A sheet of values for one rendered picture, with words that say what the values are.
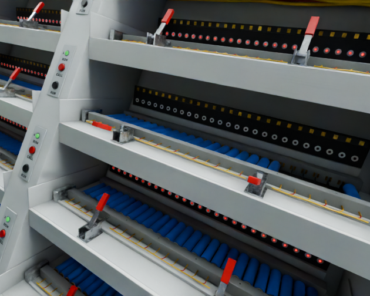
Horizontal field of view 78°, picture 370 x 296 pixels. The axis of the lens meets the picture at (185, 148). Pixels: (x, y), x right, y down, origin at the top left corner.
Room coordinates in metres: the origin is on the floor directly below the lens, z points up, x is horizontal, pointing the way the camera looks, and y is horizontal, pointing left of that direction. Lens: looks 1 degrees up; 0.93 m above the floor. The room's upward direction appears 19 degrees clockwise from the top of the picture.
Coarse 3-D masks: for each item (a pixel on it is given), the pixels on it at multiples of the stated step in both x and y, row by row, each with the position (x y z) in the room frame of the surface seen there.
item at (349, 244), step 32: (64, 128) 0.49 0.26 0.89; (96, 128) 0.50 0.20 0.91; (128, 160) 0.42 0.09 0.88; (160, 160) 0.39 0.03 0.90; (320, 160) 0.44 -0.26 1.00; (192, 192) 0.36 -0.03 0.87; (224, 192) 0.34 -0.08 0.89; (256, 224) 0.32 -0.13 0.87; (288, 224) 0.30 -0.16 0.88; (320, 224) 0.28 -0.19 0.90; (352, 224) 0.30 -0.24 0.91; (320, 256) 0.29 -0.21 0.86; (352, 256) 0.27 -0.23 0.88
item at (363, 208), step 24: (96, 120) 0.52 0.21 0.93; (120, 120) 0.50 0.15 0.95; (168, 144) 0.44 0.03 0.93; (192, 144) 0.43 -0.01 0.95; (216, 168) 0.38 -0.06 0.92; (240, 168) 0.38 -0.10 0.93; (264, 168) 0.37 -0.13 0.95; (312, 192) 0.33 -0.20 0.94; (336, 192) 0.33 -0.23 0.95; (360, 216) 0.30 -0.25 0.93
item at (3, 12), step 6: (0, 0) 0.88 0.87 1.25; (6, 0) 0.90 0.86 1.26; (12, 0) 0.92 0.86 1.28; (18, 0) 0.93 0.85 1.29; (24, 0) 0.95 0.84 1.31; (0, 6) 0.89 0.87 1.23; (6, 6) 0.91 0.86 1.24; (12, 6) 0.92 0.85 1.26; (18, 6) 0.94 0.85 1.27; (24, 6) 0.96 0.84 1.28; (0, 12) 0.89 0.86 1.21; (6, 12) 0.91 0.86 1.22; (12, 12) 0.93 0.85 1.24; (12, 18) 0.93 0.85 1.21; (0, 42) 0.92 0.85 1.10; (0, 48) 0.93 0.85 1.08; (6, 48) 0.95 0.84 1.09; (6, 54) 0.95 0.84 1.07; (0, 66) 0.95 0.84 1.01
